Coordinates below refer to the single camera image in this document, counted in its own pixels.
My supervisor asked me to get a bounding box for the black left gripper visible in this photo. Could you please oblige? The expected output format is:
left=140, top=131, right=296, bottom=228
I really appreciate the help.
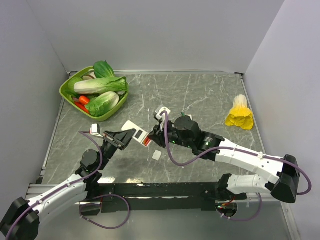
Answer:
left=97, top=128, right=136, bottom=170

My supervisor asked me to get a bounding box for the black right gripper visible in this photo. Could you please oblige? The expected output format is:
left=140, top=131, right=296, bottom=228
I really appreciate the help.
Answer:
left=147, top=118, right=194, bottom=149

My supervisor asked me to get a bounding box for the white red remote control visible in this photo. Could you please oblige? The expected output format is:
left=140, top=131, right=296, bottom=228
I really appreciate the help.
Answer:
left=121, top=120, right=151, bottom=147

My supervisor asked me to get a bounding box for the red orange battery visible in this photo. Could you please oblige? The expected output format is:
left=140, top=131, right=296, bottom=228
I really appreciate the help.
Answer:
left=142, top=137, right=151, bottom=147

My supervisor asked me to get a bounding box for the white battery cover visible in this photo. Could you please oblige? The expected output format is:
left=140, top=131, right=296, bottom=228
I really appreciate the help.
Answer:
left=152, top=150, right=162, bottom=161

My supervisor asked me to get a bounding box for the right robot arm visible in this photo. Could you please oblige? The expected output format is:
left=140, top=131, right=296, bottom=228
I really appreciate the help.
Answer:
left=148, top=116, right=300, bottom=204

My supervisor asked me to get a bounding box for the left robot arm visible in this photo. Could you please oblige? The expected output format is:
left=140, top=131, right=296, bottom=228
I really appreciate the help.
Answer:
left=0, top=129, right=136, bottom=240

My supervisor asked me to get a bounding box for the small green cabbage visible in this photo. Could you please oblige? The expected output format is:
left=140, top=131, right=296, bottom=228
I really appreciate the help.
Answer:
left=84, top=91, right=120, bottom=117

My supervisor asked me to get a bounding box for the long orange carrot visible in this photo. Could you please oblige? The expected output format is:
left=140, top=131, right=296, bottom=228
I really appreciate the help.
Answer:
left=74, top=102, right=90, bottom=115

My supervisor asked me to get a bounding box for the short orange carrot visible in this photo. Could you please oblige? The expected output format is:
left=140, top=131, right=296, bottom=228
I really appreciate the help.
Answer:
left=78, top=95, right=90, bottom=106

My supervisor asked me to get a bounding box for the large napa cabbage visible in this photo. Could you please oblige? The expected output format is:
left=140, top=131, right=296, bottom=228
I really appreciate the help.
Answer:
left=73, top=76, right=128, bottom=95

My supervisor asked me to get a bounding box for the bok choy leaf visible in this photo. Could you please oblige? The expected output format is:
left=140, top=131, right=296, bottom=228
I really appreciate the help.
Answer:
left=93, top=61, right=116, bottom=79

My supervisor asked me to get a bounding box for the green plastic basket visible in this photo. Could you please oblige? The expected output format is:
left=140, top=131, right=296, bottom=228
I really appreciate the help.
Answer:
left=59, top=66, right=129, bottom=122

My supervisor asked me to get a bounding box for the yellow cabbage toy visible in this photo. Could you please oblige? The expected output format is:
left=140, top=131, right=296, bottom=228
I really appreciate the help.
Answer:
left=224, top=94, right=254, bottom=130

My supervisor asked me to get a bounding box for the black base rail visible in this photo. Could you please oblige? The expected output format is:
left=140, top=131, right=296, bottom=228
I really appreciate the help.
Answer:
left=80, top=174, right=247, bottom=216

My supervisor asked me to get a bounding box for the base left purple cable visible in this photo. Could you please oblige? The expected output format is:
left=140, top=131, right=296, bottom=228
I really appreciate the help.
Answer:
left=78, top=194, right=131, bottom=230

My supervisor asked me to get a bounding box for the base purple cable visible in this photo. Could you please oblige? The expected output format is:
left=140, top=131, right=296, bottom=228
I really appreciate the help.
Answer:
left=216, top=192, right=263, bottom=222
left=78, top=194, right=131, bottom=230

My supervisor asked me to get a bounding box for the base right purple cable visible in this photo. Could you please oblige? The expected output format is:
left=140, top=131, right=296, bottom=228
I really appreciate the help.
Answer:
left=216, top=192, right=263, bottom=222

